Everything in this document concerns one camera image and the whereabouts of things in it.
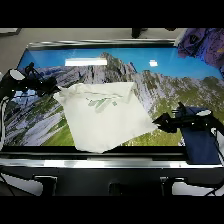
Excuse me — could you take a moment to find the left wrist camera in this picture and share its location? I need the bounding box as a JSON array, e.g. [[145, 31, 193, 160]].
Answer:
[[24, 61, 37, 77]]

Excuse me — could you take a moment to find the purple garment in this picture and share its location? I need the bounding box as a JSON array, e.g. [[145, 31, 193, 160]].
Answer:
[[175, 27, 224, 78]]

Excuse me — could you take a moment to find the silver frame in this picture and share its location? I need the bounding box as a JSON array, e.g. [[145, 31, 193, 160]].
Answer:
[[0, 150, 224, 197]]

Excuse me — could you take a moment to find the dark blue garment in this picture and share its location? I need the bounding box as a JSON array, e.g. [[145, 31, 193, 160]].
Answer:
[[179, 106, 223, 166]]

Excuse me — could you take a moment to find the white T-shirt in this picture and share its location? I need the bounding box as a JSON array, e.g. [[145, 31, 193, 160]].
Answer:
[[52, 81, 158, 155]]

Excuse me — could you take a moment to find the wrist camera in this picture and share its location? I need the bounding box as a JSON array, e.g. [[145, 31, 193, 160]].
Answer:
[[24, 61, 37, 77], [176, 101, 188, 117]]

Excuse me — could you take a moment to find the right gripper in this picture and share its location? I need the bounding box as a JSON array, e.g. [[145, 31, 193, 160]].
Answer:
[[152, 112, 184, 134]]

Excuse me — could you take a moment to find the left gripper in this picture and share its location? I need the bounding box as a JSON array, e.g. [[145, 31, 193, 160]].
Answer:
[[35, 76, 62, 99]]

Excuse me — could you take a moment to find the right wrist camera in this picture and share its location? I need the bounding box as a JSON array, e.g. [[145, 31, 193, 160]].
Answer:
[[176, 101, 188, 117]]

